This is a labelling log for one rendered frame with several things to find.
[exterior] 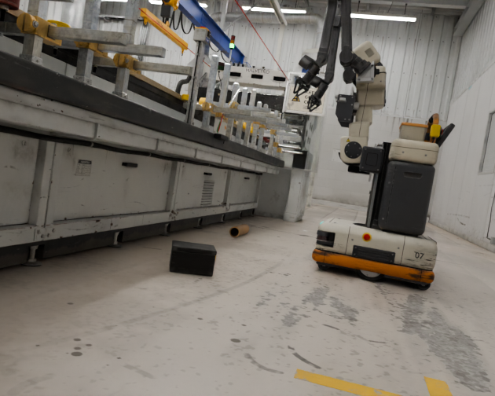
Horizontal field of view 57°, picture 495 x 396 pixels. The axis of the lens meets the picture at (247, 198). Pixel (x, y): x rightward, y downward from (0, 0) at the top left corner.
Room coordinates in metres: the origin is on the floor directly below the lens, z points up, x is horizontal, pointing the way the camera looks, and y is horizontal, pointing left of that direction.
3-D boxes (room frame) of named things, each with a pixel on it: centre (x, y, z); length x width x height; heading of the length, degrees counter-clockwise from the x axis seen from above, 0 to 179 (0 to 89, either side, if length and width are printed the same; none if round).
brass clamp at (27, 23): (1.35, 0.67, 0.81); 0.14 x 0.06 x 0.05; 166
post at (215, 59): (2.79, 0.32, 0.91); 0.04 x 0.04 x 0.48; 76
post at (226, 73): (3.03, 0.26, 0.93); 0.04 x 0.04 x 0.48; 76
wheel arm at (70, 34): (1.36, 0.62, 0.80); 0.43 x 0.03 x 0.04; 76
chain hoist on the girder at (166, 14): (7.87, 1.78, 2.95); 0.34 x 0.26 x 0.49; 166
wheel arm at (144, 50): (1.60, 0.56, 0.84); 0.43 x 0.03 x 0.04; 76
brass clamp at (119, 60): (1.84, 0.55, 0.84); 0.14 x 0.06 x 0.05; 166
